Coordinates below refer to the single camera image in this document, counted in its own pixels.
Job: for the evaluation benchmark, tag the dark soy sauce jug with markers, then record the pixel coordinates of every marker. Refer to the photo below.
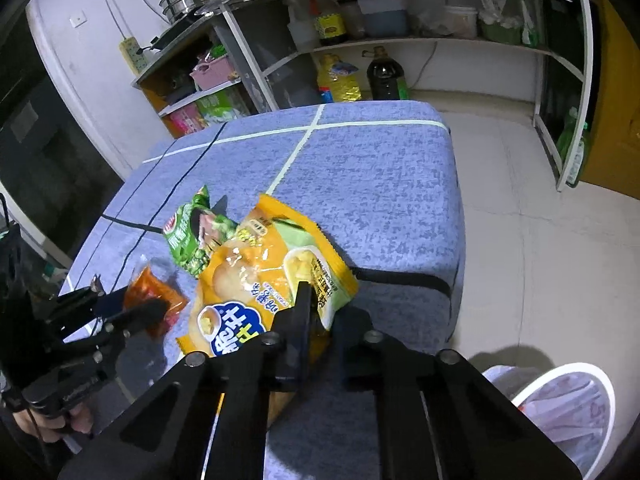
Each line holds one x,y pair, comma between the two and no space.
385,76

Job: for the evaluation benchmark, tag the blue checked tablecloth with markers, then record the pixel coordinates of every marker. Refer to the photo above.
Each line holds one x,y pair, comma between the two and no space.
379,179

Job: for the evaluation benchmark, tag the green snack bag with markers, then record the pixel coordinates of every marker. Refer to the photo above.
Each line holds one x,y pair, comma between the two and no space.
195,232

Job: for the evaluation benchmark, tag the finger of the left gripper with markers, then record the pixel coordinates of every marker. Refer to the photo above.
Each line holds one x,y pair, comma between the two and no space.
114,331
78,308

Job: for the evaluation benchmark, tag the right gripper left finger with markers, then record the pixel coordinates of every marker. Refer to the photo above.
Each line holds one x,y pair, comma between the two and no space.
294,327

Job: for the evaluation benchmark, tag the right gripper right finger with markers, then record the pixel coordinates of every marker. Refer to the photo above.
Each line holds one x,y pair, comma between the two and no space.
357,343

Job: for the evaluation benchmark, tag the pink storage basket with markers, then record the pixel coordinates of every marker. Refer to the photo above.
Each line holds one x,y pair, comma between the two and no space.
208,74

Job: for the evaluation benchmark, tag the yellow chips bag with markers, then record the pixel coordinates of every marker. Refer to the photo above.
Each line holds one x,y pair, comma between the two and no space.
255,275

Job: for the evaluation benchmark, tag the white trash bin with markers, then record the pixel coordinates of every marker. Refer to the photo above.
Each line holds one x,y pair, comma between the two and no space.
573,405

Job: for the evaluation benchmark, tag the person's left hand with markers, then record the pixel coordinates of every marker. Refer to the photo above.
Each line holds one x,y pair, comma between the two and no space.
49,430

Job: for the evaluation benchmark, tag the power strip on wall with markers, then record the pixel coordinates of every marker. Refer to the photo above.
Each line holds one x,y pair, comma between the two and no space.
133,54

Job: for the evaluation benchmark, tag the white metal shelf rack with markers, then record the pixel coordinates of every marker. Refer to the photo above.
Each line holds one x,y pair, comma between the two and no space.
541,51

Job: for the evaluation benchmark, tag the orange snack packet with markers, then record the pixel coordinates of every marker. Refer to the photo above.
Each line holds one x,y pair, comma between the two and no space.
144,288

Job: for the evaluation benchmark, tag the yellow cooking oil bottle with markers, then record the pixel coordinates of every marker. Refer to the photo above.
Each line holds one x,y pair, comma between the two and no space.
337,80

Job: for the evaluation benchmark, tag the black induction cooker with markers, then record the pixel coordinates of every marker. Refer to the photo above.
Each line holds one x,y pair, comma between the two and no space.
175,34

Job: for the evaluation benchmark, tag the wooden door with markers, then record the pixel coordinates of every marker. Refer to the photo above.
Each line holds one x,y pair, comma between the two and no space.
613,161

